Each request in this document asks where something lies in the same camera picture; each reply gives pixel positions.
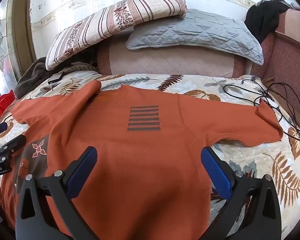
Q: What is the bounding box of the wooden window frame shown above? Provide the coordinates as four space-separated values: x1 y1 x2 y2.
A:
6 0 37 76

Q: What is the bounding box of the leaf print fleece blanket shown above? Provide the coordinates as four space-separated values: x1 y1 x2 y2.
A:
0 73 300 240

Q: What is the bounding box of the stained glass window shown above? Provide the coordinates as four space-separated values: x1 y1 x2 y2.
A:
0 0 23 96

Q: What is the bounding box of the black cable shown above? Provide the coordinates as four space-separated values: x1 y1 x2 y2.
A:
252 80 300 150
223 79 267 106

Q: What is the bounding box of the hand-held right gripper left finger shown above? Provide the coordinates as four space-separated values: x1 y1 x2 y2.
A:
15 146 98 240

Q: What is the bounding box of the black flat device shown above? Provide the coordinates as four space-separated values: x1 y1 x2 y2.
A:
47 73 64 85

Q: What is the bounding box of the grey quilted pillow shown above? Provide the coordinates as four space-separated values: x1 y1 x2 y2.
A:
126 9 264 66

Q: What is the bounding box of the black garment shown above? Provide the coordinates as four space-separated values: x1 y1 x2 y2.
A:
245 0 300 44

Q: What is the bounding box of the pink quilted headboard cushion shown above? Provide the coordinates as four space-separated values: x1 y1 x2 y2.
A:
97 39 253 79

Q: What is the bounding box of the striped floral quilted pillow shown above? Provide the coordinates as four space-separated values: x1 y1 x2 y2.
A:
45 0 188 71

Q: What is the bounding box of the brown fleece blanket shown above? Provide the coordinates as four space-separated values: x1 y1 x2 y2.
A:
15 56 53 99

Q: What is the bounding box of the maroon padded bed side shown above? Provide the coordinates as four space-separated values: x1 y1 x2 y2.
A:
250 5 300 133

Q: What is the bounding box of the red cloth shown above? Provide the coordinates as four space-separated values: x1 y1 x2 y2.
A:
0 91 17 127

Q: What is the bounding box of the olive knitted garment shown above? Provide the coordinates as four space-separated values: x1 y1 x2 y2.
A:
50 62 100 77

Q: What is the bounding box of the orange knit sweater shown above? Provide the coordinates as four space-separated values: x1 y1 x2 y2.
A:
0 81 284 240

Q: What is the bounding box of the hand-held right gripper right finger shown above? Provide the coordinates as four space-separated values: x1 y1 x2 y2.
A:
201 147 283 240

